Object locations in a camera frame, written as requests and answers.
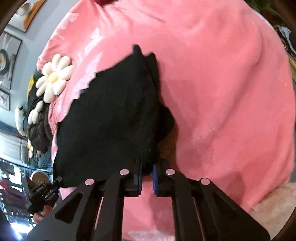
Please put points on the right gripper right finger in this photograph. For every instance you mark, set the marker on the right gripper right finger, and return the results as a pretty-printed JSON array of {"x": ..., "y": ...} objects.
[{"x": 201, "y": 210}]

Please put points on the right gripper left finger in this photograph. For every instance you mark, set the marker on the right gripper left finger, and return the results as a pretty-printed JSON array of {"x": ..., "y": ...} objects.
[{"x": 94, "y": 210}]

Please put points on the black long-sleeve sweater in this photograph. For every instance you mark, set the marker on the black long-sleeve sweater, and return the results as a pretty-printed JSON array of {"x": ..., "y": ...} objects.
[{"x": 116, "y": 123}]

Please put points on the person's left hand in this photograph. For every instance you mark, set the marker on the person's left hand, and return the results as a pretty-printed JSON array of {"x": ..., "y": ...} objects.
[{"x": 37, "y": 217}]

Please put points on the dark brown puffer jacket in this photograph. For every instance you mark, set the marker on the dark brown puffer jacket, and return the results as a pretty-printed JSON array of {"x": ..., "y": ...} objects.
[{"x": 40, "y": 134}]

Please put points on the beige fluffy rug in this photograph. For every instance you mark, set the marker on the beige fluffy rug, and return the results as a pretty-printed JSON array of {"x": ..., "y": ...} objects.
[{"x": 276, "y": 208}]

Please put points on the white daisy flower pillow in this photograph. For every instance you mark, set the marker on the white daisy flower pillow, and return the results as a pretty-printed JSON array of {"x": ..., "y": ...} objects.
[{"x": 55, "y": 76}]

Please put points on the pink plush blanket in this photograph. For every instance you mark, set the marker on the pink plush blanket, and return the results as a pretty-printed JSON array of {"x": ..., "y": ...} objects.
[{"x": 225, "y": 76}]

